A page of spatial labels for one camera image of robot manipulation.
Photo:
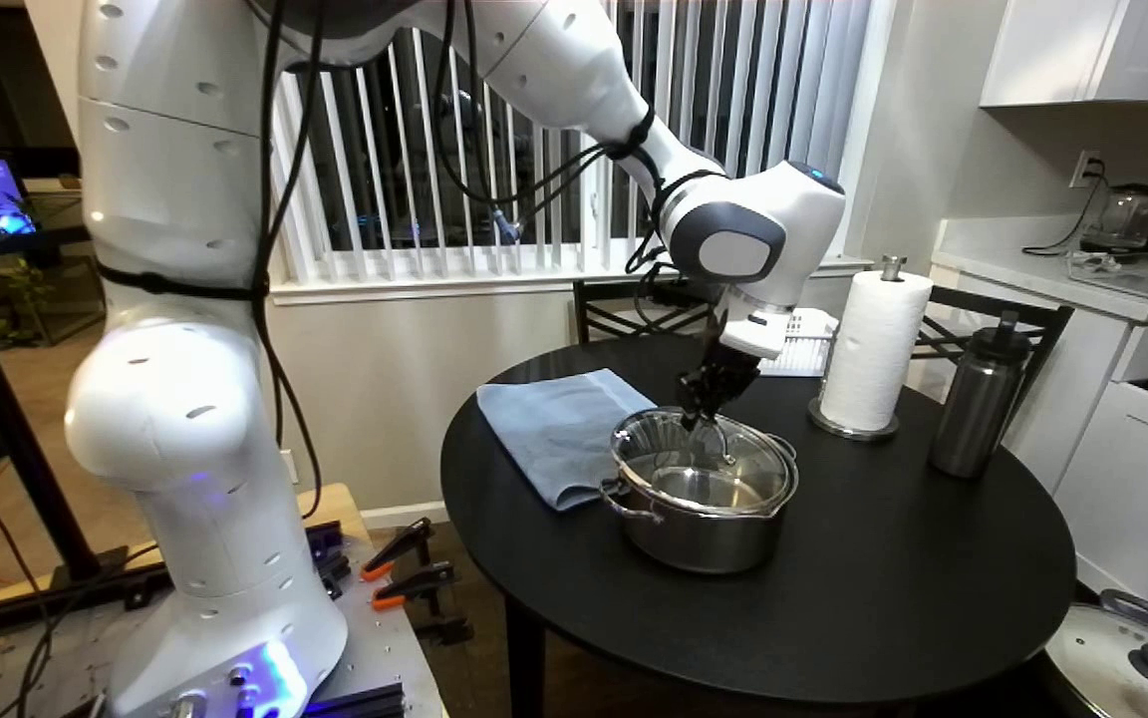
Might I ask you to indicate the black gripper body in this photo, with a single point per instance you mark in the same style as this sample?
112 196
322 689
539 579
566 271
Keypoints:
718 369

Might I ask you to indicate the round glass pot lid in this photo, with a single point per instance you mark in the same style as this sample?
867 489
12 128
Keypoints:
747 454

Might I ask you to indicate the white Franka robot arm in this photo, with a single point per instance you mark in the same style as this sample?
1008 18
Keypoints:
188 399

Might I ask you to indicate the stainless steel pot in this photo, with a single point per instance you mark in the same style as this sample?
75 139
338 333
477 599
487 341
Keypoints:
698 532

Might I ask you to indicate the white plastic basket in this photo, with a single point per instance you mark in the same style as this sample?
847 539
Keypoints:
812 346

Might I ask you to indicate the blue cloth towel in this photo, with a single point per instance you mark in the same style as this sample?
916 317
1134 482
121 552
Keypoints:
548 423

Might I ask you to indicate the white paper towel roll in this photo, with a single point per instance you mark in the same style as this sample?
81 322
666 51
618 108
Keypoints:
876 353

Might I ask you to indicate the steel tumbler bottle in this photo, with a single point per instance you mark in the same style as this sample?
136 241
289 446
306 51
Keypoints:
976 414

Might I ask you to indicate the white vertical window blinds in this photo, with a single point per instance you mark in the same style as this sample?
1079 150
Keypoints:
759 92

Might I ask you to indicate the robot mounting platform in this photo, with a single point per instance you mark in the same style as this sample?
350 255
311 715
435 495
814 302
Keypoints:
390 652

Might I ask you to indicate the white kitchen counter cabinet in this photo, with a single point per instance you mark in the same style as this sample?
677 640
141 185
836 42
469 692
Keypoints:
1134 441

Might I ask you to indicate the black coffee maker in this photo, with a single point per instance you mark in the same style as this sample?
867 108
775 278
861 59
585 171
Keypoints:
1134 221

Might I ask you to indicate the white upper kitchen cabinet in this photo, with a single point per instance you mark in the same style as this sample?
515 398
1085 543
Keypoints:
1094 55

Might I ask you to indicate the white round appliance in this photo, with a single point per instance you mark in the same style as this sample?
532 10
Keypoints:
1134 660

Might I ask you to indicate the black monitor stand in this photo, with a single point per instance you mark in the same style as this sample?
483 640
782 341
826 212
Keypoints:
19 441

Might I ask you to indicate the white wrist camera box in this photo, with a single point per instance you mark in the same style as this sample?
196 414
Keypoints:
755 333

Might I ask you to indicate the white wall outlet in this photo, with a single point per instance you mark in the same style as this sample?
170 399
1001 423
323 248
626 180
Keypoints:
1089 171

